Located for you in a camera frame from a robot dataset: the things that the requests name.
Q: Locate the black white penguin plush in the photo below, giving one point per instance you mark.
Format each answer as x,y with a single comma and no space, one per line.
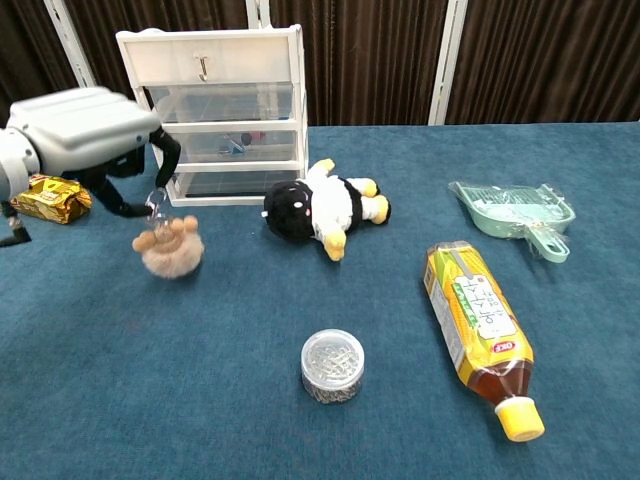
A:
325,205

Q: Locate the round clear paperclip box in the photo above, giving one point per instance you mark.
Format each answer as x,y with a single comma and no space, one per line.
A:
332,367

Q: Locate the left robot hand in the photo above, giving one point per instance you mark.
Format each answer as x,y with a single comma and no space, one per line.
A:
85,130

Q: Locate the white plastic drawer organizer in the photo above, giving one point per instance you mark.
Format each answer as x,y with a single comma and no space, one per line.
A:
235,60

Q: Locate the mint green dustpan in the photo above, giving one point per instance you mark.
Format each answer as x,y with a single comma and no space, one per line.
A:
510,212

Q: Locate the white frame post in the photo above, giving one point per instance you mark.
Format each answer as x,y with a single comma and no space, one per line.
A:
447,60
70,40
259,12

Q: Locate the yellow snack packet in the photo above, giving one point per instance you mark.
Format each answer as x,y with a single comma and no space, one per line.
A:
50,200

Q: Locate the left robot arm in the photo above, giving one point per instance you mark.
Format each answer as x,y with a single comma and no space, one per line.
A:
15,165

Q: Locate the tea bottle yellow label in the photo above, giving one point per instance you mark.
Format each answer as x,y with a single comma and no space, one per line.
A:
475,320

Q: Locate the blue felt table cover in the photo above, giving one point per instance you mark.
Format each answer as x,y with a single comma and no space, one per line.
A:
200,375

